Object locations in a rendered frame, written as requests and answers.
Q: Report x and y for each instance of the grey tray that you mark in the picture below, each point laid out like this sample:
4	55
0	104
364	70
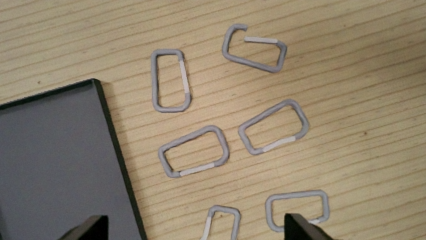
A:
60	163

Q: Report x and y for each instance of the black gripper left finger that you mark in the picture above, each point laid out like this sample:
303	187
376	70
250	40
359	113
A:
96	227

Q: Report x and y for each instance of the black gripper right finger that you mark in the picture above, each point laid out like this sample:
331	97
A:
296	227

